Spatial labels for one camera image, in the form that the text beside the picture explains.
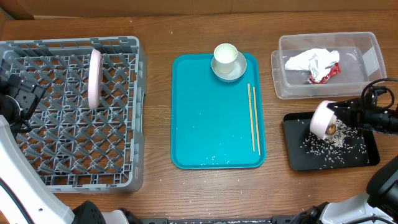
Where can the brown food scrap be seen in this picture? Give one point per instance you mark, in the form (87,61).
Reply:
(331,129)

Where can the white paper cup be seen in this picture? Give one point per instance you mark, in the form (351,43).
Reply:
(225,56)

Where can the red snack wrapper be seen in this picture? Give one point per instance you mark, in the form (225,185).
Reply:
(334,70)

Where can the black rectangular tray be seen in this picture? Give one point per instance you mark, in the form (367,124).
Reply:
(295,123)

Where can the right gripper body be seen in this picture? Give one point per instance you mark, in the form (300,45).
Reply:
(374,117)

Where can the right wooden chopstick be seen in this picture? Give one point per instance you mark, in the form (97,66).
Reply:
(256,121)

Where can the clear plastic waste bin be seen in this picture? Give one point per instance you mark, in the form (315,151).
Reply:
(361,62)

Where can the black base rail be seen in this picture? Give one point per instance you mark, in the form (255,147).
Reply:
(284,219)

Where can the white napkin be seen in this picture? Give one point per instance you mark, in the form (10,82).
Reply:
(316,61)

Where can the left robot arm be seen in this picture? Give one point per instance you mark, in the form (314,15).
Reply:
(24,196)

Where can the grey small saucer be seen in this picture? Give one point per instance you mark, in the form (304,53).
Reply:
(237,72)

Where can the grey plastic dish rack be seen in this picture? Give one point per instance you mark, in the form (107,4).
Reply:
(75,149)

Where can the teal plastic serving tray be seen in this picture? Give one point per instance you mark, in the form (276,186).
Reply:
(210,123)

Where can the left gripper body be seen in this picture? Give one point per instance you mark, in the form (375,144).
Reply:
(13,112)

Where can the small pink bowl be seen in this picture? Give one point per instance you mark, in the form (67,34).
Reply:
(321,118)

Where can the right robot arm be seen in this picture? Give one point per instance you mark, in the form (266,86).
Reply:
(379,203)

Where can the scattered rice grains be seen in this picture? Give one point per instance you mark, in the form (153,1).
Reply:
(346,148)

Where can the large pink plate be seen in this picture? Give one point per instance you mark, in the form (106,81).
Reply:
(95,76)

